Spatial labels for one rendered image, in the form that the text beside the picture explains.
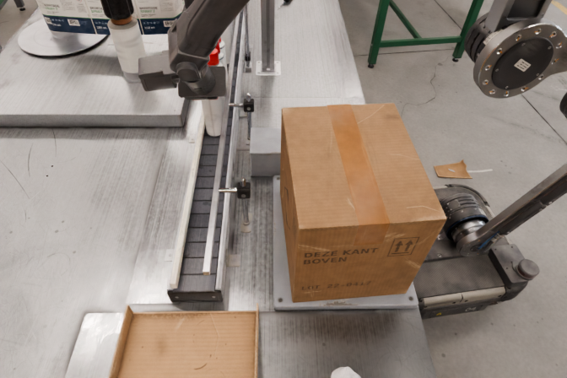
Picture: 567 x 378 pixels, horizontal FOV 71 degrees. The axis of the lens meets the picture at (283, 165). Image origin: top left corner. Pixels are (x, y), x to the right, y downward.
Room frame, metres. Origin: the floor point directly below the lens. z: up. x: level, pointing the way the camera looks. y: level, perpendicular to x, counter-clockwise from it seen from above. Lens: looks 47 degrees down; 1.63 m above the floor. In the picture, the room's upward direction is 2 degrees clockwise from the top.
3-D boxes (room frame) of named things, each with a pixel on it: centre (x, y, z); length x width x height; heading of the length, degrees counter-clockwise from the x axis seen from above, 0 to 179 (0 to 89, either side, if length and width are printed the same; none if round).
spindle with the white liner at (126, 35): (1.09, 0.48, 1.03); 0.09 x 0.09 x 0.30
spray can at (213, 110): (0.83, 0.19, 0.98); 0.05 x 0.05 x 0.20
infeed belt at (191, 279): (1.18, 0.21, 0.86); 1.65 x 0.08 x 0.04; 2
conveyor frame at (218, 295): (1.18, 0.21, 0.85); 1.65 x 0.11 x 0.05; 2
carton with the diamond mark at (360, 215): (0.51, -0.13, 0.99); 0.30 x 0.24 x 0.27; 7
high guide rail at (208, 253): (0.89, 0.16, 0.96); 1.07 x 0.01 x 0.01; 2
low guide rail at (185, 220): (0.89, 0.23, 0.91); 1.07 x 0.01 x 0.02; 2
